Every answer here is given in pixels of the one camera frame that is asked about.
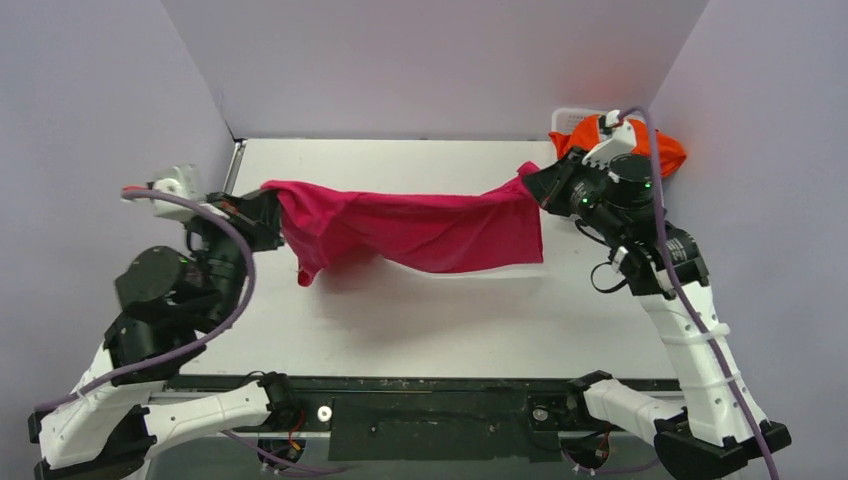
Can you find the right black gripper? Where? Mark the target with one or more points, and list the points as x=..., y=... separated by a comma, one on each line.
x=553, y=187

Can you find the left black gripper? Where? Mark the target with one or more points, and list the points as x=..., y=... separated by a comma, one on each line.
x=258, y=218

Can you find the magenta t-shirt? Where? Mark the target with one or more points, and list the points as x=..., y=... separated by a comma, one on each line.
x=432, y=233

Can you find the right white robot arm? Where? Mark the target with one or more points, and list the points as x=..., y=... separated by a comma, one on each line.
x=719, y=428

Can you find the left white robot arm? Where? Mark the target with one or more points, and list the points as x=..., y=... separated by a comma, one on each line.
x=172, y=304

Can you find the white plastic laundry basket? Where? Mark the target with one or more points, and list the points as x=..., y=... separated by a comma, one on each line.
x=566, y=119

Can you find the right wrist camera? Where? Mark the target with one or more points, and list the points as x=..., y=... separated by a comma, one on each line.
x=617, y=137

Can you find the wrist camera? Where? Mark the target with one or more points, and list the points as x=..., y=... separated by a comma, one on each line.
x=617, y=137
x=181, y=181

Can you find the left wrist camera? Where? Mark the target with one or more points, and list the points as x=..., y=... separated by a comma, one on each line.
x=181, y=181

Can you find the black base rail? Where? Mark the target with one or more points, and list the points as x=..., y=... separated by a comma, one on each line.
x=445, y=419

